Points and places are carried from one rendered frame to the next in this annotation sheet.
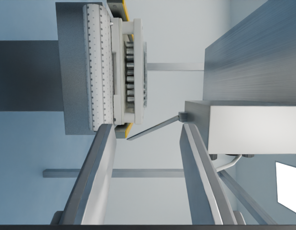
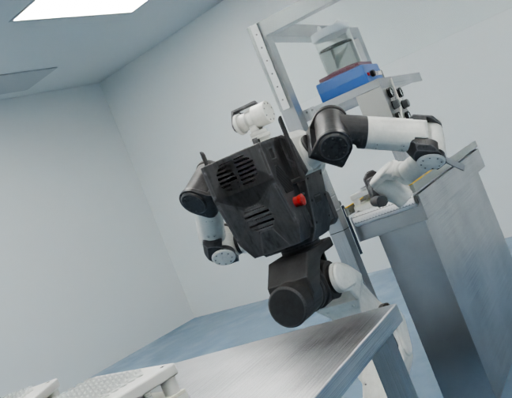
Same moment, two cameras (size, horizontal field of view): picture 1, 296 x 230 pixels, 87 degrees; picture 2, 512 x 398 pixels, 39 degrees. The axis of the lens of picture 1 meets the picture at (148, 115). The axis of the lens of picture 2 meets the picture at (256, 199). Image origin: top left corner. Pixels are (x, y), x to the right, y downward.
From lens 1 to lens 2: 2.40 m
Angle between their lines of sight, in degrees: 37
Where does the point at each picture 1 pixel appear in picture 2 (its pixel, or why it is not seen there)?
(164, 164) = not seen: outside the picture
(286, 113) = (363, 106)
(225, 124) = not seen: hidden behind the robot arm
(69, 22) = (366, 232)
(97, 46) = (370, 213)
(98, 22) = (359, 216)
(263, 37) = not seen: hidden behind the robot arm
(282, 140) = (378, 100)
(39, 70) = (406, 253)
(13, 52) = (401, 272)
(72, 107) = (410, 219)
